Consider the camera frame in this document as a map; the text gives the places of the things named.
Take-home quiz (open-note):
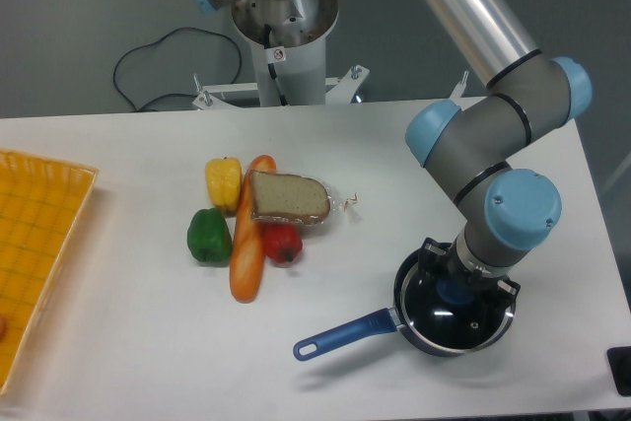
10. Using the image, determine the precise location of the bagged bread slice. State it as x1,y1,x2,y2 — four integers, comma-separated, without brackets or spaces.
247,171,359,227

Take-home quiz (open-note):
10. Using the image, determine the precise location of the black floor cable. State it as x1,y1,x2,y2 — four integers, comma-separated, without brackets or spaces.
112,26,244,112

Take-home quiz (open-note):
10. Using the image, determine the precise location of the yellow bell pepper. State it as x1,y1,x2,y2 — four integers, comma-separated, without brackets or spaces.
205,157,243,215

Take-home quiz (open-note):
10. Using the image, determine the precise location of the red bell pepper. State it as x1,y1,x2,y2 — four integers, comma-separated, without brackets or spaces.
263,224,303,265

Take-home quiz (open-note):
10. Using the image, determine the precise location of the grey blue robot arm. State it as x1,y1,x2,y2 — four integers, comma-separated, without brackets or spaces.
195,0,593,290

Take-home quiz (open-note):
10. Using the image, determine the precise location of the blue saucepan with handle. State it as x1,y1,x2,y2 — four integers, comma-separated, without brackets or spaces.
293,245,517,362

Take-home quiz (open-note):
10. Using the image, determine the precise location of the glass lid blue knob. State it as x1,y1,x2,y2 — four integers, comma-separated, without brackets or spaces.
393,250,516,357

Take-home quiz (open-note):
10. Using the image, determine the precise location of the yellow plastic basket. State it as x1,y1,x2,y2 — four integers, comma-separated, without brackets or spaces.
1,149,99,393

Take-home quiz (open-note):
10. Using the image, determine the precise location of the black device at table edge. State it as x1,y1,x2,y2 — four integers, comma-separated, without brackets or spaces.
606,346,631,397

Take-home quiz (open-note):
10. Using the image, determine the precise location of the orange baguette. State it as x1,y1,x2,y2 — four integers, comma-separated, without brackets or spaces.
229,155,276,304

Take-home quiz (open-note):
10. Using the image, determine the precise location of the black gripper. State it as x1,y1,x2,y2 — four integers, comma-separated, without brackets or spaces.
416,238,521,316

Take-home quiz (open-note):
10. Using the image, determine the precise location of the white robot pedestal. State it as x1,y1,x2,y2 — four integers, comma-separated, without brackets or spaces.
192,0,370,109

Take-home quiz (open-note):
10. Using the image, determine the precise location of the green bell pepper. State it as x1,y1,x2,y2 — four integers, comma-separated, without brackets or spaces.
186,207,233,267

